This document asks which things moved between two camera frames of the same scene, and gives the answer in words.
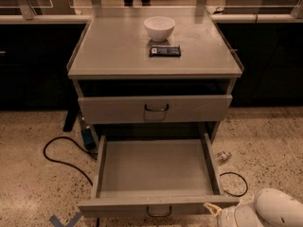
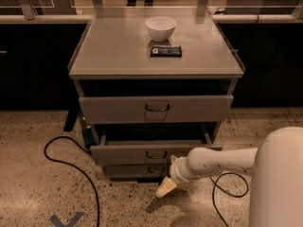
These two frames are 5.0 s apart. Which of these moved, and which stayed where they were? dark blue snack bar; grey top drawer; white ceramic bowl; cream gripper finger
Moved: cream gripper finger
Stayed: dark blue snack bar; white ceramic bowl; grey top drawer
